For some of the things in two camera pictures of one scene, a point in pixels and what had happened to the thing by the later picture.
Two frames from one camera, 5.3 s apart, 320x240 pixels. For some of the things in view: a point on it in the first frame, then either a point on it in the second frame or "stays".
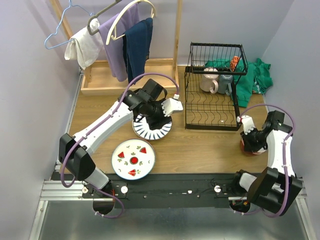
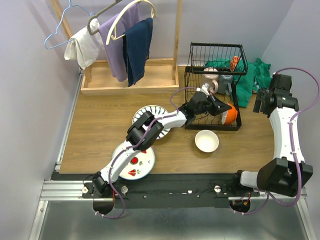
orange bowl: [242, 145] → [229, 117]
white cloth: [85, 47] stays
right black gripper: [248, 145] → [262, 94]
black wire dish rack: [210, 79] stays
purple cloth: [116, 48] stays
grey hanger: [89, 30] stays
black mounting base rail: [167, 191] stays
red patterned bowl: [261, 150] → [206, 141]
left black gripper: [157, 122] → [214, 105]
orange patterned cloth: [233, 62] stays
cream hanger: [111, 33] stays
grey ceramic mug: [224, 84] stays
